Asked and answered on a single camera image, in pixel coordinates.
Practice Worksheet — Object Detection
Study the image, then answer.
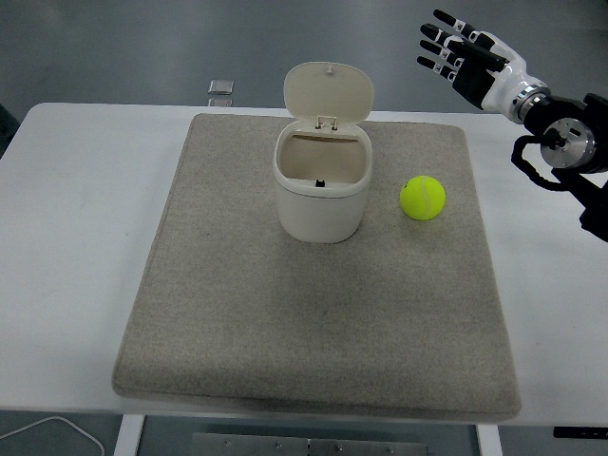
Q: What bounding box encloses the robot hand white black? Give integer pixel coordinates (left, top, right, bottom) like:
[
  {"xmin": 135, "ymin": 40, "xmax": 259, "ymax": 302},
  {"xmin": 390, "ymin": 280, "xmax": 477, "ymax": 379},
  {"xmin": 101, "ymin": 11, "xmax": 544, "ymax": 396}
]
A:
[{"xmin": 415, "ymin": 9, "xmax": 547, "ymax": 120}]

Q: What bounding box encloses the yellow tennis ball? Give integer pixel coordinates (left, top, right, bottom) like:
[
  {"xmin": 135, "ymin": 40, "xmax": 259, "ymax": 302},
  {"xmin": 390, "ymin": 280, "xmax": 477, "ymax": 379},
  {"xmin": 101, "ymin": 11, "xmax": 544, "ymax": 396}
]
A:
[{"xmin": 399, "ymin": 175, "xmax": 447, "ymax": 221}]

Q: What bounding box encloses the cream plastic box with lid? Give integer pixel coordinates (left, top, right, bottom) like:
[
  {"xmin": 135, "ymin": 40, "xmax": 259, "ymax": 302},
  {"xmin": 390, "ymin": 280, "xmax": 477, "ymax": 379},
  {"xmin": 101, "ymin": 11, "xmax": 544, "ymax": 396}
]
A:
[{"xmin": 272, "ymin": 61, "xmax": 374, "ymax": 245}]

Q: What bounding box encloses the beige fabric mat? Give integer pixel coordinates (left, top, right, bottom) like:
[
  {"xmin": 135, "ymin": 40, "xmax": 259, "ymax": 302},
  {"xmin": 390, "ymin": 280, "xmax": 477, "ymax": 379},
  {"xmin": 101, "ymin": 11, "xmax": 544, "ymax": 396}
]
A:
[{"xmin": 111, "ymin": 112, "xmax": 523, "ymax": 420}]

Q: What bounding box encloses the black table control panel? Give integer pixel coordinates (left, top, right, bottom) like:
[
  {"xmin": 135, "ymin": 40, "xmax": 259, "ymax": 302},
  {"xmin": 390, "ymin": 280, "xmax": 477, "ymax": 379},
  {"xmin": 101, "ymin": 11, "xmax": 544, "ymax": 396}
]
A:
[{"xmin": 552, "ymin": 426, "xmax": 608, "ymax": 439}]

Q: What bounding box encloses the white table leg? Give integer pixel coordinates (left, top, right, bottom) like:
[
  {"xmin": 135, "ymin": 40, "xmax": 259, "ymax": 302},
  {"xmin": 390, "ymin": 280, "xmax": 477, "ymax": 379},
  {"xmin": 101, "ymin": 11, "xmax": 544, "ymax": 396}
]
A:
[
  {"xmin": 113, "ymin": 414, "xmax": 146, "ymax": 456},
  {"xmin": 474, "ymin": 422, "xmax": 503, "ymax": 456}
]

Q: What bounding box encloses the grey metal plate with screws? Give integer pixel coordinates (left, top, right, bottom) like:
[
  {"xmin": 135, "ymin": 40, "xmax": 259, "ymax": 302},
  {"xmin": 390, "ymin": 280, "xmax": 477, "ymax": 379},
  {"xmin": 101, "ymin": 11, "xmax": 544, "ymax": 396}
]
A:
[{"xmin": 192, "ymin": 431, "xmax": 428, "ymax": 456}]

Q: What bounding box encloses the white cable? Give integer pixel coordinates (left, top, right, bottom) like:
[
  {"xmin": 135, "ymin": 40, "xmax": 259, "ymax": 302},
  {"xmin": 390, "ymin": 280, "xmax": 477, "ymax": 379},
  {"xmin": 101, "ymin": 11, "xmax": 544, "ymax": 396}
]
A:
[{"xmin": 0, "ymin": 415, "xmax": 105, "ymax": 456}]

